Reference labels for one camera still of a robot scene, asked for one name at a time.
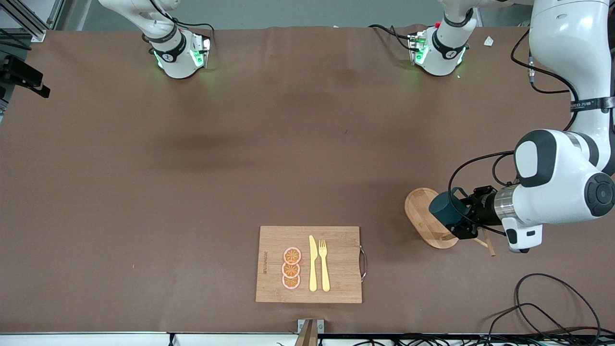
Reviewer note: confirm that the brown table cover sheet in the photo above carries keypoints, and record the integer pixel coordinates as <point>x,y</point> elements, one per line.
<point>307,144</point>

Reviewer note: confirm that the toy orange slice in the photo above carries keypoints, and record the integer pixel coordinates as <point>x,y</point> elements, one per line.
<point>292,255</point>
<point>290,270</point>
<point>291,282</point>

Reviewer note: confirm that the wooden cutting board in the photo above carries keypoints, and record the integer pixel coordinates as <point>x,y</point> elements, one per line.
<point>274,240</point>

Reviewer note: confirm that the wooden mug tree rack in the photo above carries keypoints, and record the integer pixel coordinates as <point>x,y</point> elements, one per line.
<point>423,211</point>

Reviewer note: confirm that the grey metal bracket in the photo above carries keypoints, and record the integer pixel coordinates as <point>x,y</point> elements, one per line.
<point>320,327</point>

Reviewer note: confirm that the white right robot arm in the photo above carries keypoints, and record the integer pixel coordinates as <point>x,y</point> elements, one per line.
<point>178,62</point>

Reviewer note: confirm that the yellow plastic fork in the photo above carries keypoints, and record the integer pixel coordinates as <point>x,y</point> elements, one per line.
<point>325,274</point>

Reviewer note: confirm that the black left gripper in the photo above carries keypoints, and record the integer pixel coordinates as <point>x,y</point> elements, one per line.
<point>484,210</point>

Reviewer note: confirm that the white paper scrap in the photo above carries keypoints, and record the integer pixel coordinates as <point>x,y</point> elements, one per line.
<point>488,41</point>

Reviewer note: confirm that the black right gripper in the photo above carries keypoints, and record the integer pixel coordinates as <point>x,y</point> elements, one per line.
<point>19,72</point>

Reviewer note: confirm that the aluminium frame profile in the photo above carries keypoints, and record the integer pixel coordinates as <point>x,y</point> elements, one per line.
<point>29,21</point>

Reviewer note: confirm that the teal ribbed plastic mug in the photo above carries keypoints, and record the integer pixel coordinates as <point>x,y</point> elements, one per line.
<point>444,209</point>

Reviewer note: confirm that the yellow plastic knife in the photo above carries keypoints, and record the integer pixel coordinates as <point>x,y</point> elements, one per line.
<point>313,269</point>

